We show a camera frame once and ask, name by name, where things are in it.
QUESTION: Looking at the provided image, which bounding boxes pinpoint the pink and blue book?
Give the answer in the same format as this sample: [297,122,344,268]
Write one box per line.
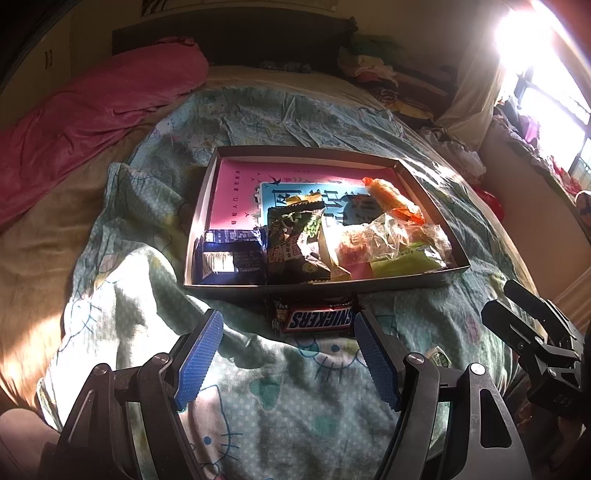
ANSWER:
[209,158,404,230]

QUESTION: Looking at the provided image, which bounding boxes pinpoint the cream curtain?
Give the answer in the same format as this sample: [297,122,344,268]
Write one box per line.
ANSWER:
[437,23,504,151]

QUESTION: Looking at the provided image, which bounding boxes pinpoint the yellow wafer snack pack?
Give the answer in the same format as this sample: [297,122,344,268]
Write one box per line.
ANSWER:
[285,193,353,282]

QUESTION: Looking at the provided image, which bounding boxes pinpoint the hello kitty patterned quilt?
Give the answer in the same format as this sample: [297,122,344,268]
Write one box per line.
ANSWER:
[37,86,520,479]

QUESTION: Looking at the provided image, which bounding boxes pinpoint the green milk bread packet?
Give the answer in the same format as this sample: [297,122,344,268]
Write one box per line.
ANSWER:
[370,243,447,278]

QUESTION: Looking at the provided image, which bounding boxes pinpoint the cream wardrobe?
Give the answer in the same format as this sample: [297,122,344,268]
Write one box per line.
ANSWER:
[1,14,71,125]

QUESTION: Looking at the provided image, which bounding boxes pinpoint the pink rolled blanket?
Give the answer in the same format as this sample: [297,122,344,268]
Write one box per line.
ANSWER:
[1,39,208,226]

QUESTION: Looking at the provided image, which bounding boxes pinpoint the dark green pea snack bag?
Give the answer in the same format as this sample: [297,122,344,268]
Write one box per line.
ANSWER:
[266,201,331,285]

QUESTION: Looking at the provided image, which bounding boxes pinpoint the blue snack packet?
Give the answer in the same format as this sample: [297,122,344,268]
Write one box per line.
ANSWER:
[195,229,266,285]

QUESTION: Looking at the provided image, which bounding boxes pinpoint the dark upholstered headboard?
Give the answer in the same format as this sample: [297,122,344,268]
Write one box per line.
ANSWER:
[111,7,358,74]

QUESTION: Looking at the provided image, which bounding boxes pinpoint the red plastic bag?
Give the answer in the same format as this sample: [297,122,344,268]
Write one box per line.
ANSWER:
[474,186,505,222]

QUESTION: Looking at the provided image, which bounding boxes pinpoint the white plastic bag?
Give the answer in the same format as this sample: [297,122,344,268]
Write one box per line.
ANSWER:
[418,127,487,186]

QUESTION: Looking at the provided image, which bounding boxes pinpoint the snickers bar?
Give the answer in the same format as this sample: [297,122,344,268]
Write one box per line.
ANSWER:
[269,296,359,335]

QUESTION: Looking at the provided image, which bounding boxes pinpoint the clear round pastry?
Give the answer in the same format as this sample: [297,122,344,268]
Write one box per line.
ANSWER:
[324,214,452,267]

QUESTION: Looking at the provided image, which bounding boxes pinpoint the orange rice cracker pack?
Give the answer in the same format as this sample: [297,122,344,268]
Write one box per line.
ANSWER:
[362,177,425,225]

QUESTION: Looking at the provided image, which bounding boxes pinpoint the beige bed sheet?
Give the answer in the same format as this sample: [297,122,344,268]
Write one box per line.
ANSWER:
[0,65,555,411]

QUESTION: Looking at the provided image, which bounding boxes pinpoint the pile of folded clothes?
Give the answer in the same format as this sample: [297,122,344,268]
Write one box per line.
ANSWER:
[338,34,457,130]

